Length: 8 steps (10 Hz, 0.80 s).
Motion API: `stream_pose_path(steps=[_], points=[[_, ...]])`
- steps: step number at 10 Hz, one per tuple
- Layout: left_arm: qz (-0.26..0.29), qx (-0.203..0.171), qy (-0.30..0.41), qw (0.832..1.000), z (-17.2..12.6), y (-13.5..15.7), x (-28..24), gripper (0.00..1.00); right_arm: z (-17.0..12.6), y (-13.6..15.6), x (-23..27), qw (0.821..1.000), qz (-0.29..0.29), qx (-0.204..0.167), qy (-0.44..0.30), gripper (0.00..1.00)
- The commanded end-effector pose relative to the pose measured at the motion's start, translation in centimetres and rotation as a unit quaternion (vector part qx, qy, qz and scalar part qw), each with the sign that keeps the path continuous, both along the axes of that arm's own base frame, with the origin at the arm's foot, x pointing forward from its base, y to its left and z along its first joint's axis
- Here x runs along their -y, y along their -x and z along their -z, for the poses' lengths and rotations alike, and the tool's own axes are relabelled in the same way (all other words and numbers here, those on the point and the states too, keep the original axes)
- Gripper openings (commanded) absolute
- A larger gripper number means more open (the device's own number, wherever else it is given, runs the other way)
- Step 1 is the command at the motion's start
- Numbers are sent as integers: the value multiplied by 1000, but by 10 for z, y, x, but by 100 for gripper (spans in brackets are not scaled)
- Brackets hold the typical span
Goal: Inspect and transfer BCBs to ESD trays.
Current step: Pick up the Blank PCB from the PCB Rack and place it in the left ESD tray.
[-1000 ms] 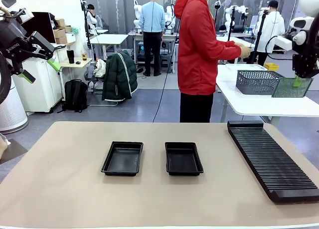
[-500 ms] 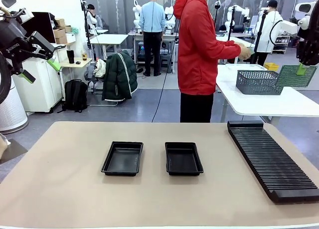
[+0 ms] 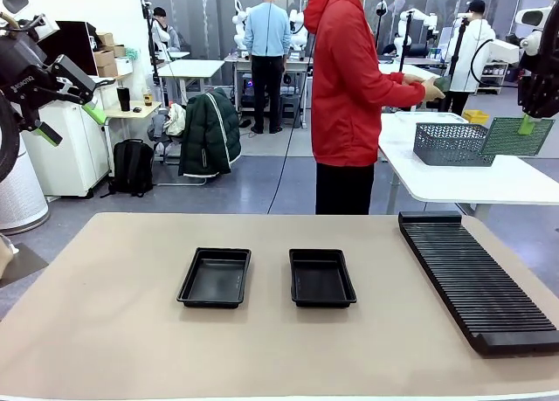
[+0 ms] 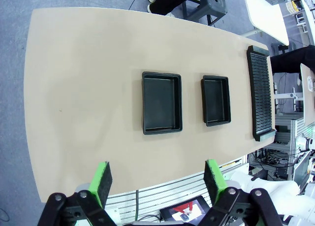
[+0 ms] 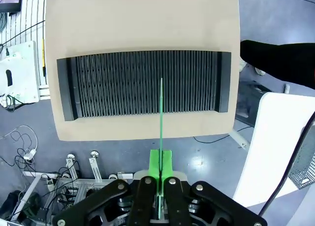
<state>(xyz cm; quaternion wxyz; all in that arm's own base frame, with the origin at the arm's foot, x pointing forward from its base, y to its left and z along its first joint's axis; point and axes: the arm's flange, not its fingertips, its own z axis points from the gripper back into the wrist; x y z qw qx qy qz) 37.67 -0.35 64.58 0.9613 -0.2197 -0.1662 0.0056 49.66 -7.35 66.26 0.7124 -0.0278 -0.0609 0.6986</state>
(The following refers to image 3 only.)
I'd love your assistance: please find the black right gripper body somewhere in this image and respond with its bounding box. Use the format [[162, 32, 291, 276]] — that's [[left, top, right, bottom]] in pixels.
[[518, 51, 559, 92]]

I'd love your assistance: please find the black camera tripod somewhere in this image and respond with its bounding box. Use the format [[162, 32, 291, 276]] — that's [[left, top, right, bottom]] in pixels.
[[392, 10, 416, 112], [443, 16, 471, 114]]

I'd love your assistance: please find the person's right hand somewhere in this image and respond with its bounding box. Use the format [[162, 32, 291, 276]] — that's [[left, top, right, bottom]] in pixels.
[[421, 78, 446, 101]]

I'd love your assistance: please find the black computer monitor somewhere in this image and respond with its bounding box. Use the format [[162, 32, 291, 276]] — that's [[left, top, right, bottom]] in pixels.
[[37, 20, 100, 77]]

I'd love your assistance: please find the person in light blue shirt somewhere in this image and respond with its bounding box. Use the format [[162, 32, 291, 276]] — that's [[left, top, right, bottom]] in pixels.
[[243, 0, 293, 135]]

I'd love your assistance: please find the yellow plastic bin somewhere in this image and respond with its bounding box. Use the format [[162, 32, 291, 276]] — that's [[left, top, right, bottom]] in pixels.
[[462, 109, 490, 126]]

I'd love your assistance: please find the white side table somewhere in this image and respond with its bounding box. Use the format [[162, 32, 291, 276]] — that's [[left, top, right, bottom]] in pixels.
[[377, 111, 559, 221]]

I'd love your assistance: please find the grey mesh plastic basket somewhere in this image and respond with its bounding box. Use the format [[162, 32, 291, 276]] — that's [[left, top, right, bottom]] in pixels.
[[412, 121, 497, 167]]

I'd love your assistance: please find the black plastic ESD tray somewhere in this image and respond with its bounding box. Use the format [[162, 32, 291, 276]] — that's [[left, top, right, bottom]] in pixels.
[[176, 246, 253, 309], [287, 247, 358, 309]]

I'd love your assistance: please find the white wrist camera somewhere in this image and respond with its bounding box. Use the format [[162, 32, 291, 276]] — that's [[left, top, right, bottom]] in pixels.
[[30, 12, 61, 43], [485, 38, 521, 65]]

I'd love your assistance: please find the black right arm cable sleeve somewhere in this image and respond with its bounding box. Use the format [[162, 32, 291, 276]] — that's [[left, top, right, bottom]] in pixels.
[[539, 3, 559, 74]]

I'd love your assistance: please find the black camera stand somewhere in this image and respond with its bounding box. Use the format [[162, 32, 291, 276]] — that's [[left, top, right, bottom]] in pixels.
[[375, 0, 390, 64]]

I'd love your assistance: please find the grey office chair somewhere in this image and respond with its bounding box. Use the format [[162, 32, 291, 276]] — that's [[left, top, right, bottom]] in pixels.
[[147, 112, 209, 187]]

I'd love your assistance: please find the small wooden top table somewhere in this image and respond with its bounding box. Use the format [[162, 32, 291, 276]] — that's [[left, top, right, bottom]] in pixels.
[[96, 100, 163, 175]]

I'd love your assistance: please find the person in red jacket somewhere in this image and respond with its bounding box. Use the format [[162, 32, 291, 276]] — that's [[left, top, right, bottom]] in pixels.
[[303, 0, 427, 216]]

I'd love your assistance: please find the white workshop table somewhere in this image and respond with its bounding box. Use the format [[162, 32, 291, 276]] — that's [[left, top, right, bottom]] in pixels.
[[155, 59, 226, 109]]

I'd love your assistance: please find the white storage shelf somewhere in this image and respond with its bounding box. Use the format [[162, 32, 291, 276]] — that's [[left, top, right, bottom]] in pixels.
[[478, 62, 510, 95]]

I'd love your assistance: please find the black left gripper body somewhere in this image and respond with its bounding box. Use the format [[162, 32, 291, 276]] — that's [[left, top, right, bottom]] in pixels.
[[0, 33, 59, 114]]

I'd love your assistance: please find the person in white coat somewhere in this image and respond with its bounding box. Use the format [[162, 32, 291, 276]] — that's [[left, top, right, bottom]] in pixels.
[[445, 0, 498, 114]]

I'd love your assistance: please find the grey metal workbench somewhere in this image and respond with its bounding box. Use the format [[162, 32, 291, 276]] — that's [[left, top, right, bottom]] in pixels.
[[224, 53, 314, 114]]

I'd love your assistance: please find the red sleeved right forearm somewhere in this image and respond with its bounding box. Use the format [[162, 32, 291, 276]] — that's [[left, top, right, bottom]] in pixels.
[[375, 78, 427, 110]]

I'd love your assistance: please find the white cylindrical air purifier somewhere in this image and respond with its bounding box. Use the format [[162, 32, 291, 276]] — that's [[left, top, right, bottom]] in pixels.
[[0, 147, 50, 236]]

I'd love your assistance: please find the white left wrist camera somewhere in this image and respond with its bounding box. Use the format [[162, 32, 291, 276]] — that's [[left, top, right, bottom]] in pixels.
[[30, 12, 61, 43]]

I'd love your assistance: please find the black backpack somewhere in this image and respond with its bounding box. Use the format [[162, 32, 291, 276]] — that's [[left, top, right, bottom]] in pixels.
[[100, 138, 156, 199]]

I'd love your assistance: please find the person in grey hoodie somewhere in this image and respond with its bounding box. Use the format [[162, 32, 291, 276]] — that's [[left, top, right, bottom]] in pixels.
[[149, 6, 181, 55]]

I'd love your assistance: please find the dark green puffer jacket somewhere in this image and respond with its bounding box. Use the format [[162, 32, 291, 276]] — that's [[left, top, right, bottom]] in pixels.
[[177, 88, 243, 178]]

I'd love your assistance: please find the cream cloth bag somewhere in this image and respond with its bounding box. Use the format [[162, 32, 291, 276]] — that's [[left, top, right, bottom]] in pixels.
[[164, 102, 188, 138]]

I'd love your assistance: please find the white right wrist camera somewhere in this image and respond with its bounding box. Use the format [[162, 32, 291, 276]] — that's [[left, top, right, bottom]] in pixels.
[[485, 38, 521, 65]]

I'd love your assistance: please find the black slotted board rack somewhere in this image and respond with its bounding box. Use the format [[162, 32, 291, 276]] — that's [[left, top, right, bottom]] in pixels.
[[397, 211, 559, 357]]

